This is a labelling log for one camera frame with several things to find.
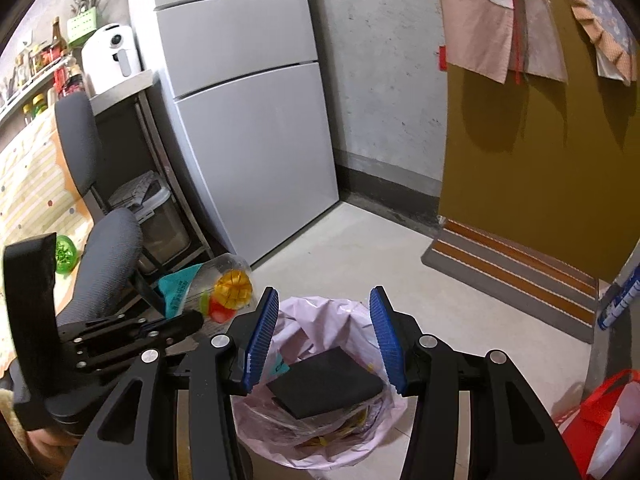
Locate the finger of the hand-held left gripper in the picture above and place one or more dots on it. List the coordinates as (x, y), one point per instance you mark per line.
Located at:
(180, 325)

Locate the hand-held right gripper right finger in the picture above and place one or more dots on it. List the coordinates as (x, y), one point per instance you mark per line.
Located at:
(385, 340)

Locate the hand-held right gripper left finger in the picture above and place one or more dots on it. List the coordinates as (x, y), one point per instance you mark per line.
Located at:
(261, 340)

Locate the pink trash bag bin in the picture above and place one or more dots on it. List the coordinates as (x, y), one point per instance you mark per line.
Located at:
(310, 315)

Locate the clear plastic fruit cup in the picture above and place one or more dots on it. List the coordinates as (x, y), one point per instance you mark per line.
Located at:
(220, 280)

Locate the black foam block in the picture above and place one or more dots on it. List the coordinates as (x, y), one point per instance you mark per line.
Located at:
(325, 380)

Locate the person's left hand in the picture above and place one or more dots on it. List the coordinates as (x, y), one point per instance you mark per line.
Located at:
(47, 449)

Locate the green plastic bottle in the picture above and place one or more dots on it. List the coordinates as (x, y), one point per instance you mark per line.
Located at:
(65, 255)

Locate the grey mesh office chair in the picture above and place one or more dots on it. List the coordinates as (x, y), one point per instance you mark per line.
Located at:
(105, 250)

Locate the clear storage bin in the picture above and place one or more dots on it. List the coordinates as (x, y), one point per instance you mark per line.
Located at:
(160, 230)

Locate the striped orange door mat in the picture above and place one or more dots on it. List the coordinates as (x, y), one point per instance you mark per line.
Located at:
(510, 270)

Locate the yellow cap green label bottle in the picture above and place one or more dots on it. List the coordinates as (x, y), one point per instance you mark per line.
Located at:
(40, 104)

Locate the red shopping bag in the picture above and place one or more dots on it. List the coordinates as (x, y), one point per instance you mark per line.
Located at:
(585, 425)

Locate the grey refrigerator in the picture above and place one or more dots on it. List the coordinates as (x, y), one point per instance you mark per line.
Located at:
(240, 110)

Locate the olive door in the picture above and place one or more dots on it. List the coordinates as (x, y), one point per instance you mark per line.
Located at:
(525, 160)

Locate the large red label bottle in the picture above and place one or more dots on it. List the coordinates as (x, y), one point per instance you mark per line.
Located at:
(70, 82)

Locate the blue white plastic tool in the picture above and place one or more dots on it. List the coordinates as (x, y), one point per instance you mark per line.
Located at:
(620, 300)

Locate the white air fryer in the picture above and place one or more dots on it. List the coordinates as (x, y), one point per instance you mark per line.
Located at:
(107, 60)

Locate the dark glass bottle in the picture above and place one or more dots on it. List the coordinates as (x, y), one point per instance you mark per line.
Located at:
(59, 37)

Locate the green utensil holder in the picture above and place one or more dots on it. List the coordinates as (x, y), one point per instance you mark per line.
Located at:
(82, 27)

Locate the pink hanging cloth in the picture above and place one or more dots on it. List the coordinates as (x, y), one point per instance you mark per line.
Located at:
(480, 20)

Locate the patterned hanging cloth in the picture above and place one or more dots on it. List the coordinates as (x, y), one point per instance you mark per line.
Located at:
(605, 15)

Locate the metal frame side table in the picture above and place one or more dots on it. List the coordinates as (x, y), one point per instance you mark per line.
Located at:
(120, 87)

